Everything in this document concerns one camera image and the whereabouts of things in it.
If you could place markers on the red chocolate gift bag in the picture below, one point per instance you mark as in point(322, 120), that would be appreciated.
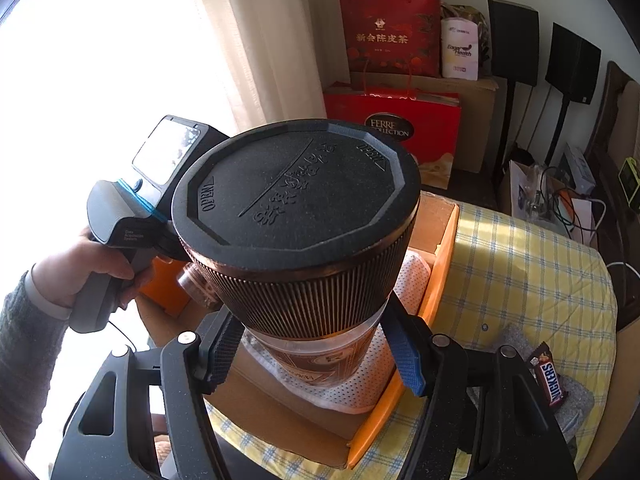
point(435, 125)

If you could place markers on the white and blue box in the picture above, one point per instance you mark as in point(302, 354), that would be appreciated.
point(575, 167)

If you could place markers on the brown chocolate bar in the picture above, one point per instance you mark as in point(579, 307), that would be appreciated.
point(547, 375)

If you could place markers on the beige curtain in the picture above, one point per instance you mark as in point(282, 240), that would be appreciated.
point(260, 35)

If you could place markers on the person's left forearm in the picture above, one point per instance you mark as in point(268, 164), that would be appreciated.
point(25, 350)

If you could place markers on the patterned gift bag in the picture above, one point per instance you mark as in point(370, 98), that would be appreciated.
point(481, 25)

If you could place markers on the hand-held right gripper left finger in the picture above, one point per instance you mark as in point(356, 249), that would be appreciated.
point(219, 347)

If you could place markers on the yellow plaid tablecloth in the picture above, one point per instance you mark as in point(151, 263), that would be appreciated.
point(500, 270)

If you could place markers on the white tissue pack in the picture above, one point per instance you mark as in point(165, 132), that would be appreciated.
point(457, 45)

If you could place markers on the red tea gift bag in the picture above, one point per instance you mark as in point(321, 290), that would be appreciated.
point(390, 35)

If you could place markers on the cardboard box with orange lining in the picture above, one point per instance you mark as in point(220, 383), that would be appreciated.
point(382, 410)

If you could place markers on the glass jar with black lid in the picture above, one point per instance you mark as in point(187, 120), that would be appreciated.
point(300, 195)

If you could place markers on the black speaker stand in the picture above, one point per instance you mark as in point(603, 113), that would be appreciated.
point(512, 125)
point(560, 130)

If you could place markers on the large brown cardboard box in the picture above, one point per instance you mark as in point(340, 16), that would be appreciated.
point(475, 110)

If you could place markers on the green portable device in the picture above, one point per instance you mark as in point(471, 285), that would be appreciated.
point(629, 174)

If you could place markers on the black speaker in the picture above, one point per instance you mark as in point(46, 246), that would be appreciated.
point(572, 65)
point(515, 40)

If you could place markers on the grey headband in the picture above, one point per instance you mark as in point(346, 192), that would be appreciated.
point(575, 410)

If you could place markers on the person's left hand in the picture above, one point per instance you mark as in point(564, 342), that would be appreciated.
point(65, 275)

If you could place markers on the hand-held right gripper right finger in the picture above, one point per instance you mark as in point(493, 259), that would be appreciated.
point(407, 357)

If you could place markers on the brown sofa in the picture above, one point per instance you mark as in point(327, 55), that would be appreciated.
point(617, 110)

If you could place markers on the white mesh cloth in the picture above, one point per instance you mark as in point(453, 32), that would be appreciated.
point(412, 280)

